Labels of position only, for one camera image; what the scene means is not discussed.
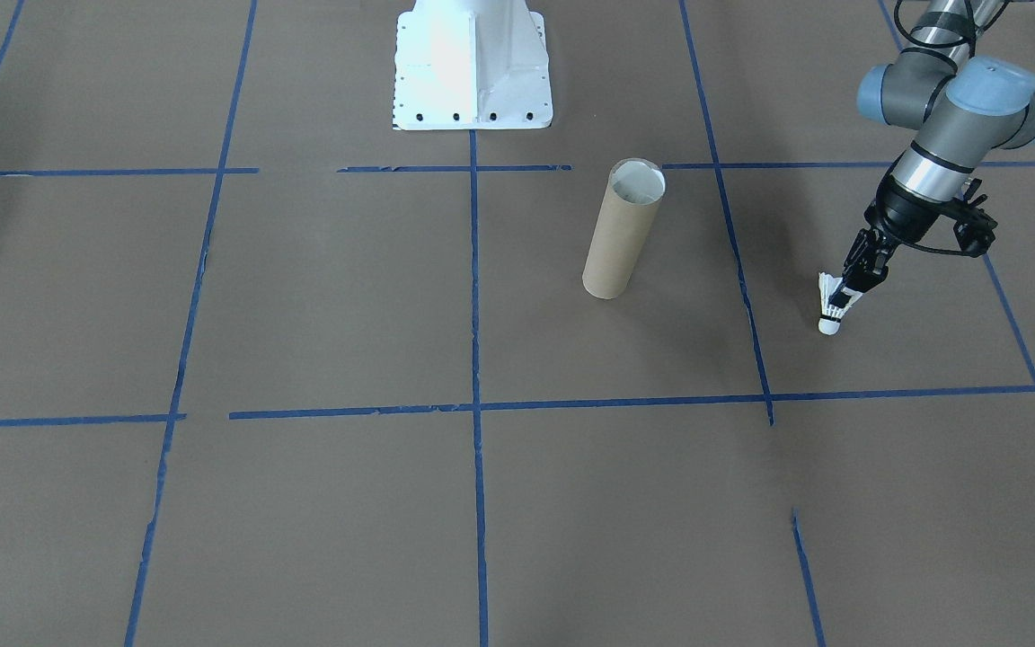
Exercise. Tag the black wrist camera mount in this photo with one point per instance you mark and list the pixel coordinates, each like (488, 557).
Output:
(976, 225)

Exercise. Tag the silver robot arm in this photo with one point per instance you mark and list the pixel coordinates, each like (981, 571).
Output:
(967, 108)

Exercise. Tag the white feather shuttlecock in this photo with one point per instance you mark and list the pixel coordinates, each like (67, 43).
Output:
(832, 310)

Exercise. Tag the white metal arm base mount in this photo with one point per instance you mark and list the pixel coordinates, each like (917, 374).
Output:
(473, 63)

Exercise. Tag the brown cardboard tube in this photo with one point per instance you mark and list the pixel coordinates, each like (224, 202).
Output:
(618, 243)

